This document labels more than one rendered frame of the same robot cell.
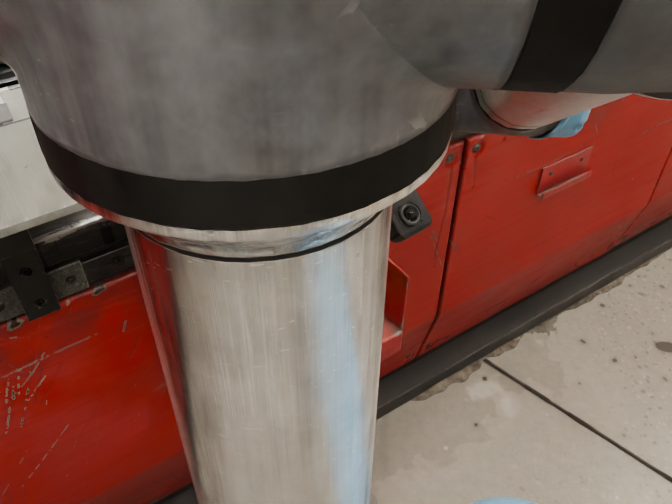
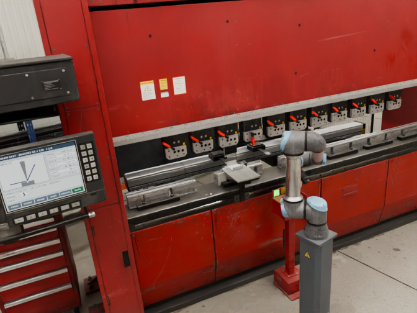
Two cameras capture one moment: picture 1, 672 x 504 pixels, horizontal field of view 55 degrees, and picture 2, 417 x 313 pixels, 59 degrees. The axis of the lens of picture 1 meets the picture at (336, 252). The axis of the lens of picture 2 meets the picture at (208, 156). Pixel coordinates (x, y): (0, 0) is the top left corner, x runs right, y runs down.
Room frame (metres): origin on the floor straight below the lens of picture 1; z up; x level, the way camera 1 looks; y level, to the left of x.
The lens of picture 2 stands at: (-1.86, 0.11, 2.07)
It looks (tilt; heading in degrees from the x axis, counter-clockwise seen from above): 21 degrees down; 12
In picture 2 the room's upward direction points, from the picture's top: 5 degrees counter-clockwise
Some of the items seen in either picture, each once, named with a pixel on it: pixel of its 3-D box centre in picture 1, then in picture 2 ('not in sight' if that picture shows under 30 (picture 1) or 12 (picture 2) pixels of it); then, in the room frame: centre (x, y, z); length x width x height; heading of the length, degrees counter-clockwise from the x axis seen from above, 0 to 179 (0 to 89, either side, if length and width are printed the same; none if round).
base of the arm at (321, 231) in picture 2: not in sight; (316, 226); (0.13, -0.11, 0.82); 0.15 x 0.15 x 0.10
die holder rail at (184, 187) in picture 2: not in sight; (162, 192); (0.38, 0.92, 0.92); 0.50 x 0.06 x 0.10; 123
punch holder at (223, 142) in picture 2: not in sight; (226, 133); (0.66, 0.48, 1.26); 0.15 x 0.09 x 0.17; 123
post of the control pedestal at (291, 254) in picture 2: not in sight; (289, 243); (0.58, 0.03, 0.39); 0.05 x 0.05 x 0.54; 35
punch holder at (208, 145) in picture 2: not in sight; (200, 139); (0.55, 0.65, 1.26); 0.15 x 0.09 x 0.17; 123
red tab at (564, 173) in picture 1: (567, 172); (350, 190); (1.10, -0.49, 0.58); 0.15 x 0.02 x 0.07; 123
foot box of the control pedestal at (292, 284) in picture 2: not in sight; (291, 281); (0.55, 0.02, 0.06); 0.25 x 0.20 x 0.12; 35
